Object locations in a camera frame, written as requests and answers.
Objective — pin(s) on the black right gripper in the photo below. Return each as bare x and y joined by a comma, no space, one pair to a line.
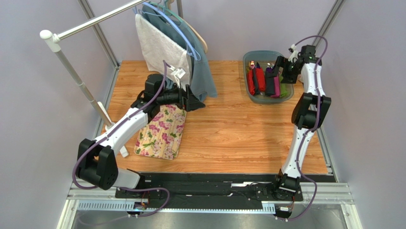
283,68

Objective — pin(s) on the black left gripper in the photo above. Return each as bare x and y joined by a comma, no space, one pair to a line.
187,100

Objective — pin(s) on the black paper napkin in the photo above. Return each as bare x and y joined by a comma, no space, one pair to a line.
269,80

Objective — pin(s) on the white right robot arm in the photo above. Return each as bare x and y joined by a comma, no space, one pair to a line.
308,114

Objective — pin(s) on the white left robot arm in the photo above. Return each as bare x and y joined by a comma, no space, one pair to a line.
96,162

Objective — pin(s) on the pink napkin roll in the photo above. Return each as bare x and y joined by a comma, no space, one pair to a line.
276,87

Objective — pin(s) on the red napkin roll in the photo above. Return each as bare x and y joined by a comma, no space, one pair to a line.
256,81

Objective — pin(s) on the green napkin roll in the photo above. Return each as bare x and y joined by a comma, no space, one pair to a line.
282,86

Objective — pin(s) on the teal hanging garment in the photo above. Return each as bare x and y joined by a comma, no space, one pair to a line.
202,83

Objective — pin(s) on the white mesh laundry bag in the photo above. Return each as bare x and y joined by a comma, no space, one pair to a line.
299,77

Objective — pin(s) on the grey plastic bin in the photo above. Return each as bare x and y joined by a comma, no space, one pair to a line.
263,59

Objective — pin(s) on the floral tray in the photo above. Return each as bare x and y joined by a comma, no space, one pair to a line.
161,138

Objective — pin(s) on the blue clothes hanger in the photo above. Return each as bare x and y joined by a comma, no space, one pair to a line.
191,51

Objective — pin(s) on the wooden clothes hanger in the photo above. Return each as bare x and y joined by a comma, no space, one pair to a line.
200,38

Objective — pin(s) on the white towel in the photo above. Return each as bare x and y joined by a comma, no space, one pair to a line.
158,48

